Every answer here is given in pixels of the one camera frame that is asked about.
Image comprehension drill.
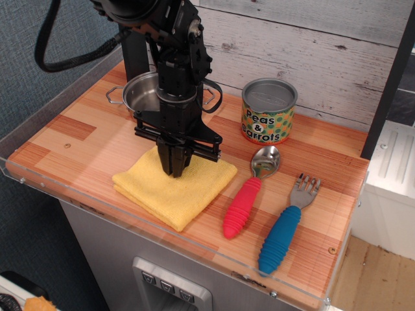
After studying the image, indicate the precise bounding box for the silver dispenser button panel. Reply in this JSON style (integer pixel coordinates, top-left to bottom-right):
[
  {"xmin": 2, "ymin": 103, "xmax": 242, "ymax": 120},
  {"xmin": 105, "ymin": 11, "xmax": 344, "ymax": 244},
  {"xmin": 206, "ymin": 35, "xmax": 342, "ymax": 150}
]
[{"xmin": 132, "ymin": 257, "xmax": 213, "ymax": 310}]

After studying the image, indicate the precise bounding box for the red handled spoon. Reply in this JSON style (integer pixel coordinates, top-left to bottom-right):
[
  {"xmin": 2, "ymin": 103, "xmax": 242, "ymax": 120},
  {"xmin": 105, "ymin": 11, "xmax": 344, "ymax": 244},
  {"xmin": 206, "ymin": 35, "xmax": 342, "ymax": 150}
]
[{"xmin": 222, "ymin": 146, "xmax": 280, "ymax": 239}]

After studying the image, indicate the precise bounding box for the orange object at corner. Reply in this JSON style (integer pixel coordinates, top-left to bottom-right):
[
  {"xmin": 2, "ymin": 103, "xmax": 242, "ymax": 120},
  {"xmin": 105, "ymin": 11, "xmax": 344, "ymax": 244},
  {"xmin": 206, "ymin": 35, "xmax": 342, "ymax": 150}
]
[{"xmin": 23, "ymin": 297, "xmax": 57, "ymax": 311}]

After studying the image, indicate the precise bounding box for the clear acrylic table guard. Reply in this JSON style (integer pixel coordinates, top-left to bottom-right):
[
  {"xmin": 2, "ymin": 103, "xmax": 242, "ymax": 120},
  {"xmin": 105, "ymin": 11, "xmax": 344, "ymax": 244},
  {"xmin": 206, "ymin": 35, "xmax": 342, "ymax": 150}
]
[{"xmin": 1, "ymin": 50, "xmax": 368, "ymax": 310}]

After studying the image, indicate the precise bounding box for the peas and carrots can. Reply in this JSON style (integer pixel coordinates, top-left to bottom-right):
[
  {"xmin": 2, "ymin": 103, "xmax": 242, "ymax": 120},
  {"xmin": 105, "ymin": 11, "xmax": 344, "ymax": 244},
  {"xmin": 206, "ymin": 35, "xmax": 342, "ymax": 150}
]
[{"xmin": 241, "ymin": 78, "xmax": 298, "ymax": 145}]

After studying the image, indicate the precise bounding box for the blue handled fork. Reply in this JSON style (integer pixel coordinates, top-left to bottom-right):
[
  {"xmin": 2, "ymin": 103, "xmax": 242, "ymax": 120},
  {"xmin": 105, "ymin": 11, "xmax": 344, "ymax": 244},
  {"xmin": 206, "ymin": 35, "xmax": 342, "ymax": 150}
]
[{"xmin": 258, "ymin": 174, "xmax": 321, "ymax": 275}]

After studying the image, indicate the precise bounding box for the yellow rag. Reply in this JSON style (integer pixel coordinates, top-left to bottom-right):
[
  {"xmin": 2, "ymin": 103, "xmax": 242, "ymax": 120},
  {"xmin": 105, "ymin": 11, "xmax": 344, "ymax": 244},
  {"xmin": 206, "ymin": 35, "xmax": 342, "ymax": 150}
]
[{"xmin": 112, "ymin": 147, "xmax": 237, "ymax": 232}]

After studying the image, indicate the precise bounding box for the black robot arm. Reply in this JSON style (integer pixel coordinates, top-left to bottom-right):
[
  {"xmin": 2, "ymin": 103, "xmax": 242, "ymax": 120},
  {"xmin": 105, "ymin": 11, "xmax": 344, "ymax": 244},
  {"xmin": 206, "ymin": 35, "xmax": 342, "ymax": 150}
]
[{"xmin": 93, "ymin": 1, "xmax": 222, "ymax": 178}]

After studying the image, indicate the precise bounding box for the small steel pot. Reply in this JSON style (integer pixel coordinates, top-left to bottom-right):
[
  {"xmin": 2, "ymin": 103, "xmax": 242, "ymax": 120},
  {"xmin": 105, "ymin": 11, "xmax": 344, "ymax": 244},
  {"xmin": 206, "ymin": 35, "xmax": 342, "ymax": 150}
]
[{"xmin": 120, "ymin": 71, "xmax": 204, "ymax": 122}]

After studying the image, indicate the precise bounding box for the white toy cabinet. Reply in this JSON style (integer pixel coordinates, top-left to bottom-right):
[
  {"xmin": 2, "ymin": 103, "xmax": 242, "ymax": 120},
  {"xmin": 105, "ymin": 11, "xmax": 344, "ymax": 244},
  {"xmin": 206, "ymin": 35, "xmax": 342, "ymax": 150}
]
[{"xmin": 351, "ymin": 121, "xmax": 414, "ymax": 259}]

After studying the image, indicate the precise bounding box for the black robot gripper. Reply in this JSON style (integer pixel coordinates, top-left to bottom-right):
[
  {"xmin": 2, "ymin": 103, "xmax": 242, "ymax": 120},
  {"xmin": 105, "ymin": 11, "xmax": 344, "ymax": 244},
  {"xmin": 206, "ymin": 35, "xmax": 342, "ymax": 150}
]
[{"xmin": 133, "ymin": 93, "xmax": 224, "ymax": 178}]

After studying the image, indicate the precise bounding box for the black braided cable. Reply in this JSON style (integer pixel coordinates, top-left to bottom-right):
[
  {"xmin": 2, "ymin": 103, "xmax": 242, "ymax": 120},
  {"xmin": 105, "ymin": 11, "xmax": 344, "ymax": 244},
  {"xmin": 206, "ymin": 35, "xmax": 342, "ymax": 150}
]
[{"xmin": 34, "ymin": 0, "xmax": 130, "ymax": 73}]

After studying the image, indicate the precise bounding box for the grey toy fridge cabinet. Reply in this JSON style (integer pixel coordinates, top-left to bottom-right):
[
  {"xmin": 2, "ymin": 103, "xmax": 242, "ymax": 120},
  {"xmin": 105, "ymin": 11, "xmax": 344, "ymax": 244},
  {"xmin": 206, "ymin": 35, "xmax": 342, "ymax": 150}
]
[{"xmin": 61, "ymin": 202, "xmax": 296, "ymax": 310}]

